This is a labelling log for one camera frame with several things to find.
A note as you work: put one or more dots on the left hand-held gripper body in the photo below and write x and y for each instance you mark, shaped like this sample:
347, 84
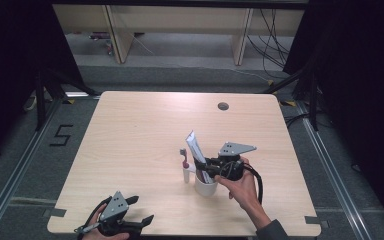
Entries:
115, 208

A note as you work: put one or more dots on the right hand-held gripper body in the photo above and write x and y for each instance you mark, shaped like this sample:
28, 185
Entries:
234, 149

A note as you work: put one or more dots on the white cup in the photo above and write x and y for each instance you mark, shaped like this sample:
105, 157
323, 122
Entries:
206, 189

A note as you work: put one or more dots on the white and purple toothpaste tube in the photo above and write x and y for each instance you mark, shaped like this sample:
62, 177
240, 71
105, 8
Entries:
195, 146

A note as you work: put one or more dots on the person's left hand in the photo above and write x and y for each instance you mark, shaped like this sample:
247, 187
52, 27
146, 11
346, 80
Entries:
95, 216

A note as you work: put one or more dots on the person's right hand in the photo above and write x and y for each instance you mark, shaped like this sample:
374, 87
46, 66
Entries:
245, 191

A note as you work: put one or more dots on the maroon and grey toothbrush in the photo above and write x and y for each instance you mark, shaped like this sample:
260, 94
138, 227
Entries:
184, 156

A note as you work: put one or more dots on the grey tape piece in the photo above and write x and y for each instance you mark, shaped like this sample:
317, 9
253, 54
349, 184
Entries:
315, 221
55, 212

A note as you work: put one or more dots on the black metal stand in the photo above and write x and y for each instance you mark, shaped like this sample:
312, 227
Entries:
313, 100
40, 100

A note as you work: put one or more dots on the light wooden bench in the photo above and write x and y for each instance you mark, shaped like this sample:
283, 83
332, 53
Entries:
180, 18

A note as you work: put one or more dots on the black curtain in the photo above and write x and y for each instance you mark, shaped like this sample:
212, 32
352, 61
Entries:
360, 83
10, 66

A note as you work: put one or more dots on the metal floor rail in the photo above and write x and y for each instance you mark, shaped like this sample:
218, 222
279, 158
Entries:
336, 173
16, 173

